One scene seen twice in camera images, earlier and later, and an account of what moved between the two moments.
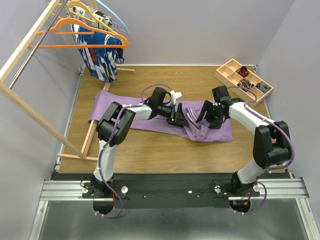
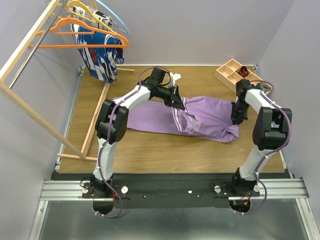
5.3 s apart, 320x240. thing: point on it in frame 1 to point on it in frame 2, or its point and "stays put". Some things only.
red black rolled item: (242, 71) stays put
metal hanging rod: (37, 44) stays put
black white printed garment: (98, 18) stays put
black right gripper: (214, 124) to (237, 119)
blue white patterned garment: (101, 62) stays put
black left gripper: (177, 119) to (176, 102)
